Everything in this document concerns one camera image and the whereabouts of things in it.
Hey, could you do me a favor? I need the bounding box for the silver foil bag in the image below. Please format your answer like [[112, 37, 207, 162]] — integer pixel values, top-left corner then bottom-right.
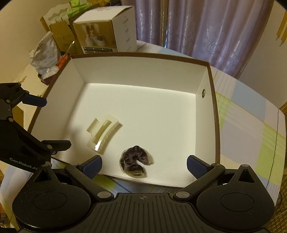
[[31, 31, 60, 75]]

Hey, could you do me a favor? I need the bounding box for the white wooden organizer rack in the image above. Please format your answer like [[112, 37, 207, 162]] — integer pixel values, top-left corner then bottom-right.
[[40, 3, 72, 32]]

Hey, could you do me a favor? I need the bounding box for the brown white storage box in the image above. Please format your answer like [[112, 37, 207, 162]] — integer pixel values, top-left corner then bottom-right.
[[28, 52, 220, 187]]

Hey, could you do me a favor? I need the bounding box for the dark red desk tray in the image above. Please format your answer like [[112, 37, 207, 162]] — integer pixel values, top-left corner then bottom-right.
[[37, 54, 70, 85]]

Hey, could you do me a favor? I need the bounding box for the purple curtain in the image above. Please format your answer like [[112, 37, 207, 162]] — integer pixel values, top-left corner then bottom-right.
[[122, 0, 273, 78]]

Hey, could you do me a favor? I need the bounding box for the cream hair claw clip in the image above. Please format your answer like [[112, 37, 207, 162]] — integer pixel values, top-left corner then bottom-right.
[[87, 115, 122, 154]]

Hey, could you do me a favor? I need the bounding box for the dark purple velvet scrunchie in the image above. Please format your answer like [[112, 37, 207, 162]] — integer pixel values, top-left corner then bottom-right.
[[119, 145, 153, 178]]

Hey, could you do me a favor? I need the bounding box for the white product carton box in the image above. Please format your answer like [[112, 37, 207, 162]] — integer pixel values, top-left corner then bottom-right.
[[73, 6, 137, 53]]

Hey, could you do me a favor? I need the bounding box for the brown cardboard box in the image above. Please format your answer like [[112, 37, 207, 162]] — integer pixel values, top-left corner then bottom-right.
[[50, 21, 77, 54]]

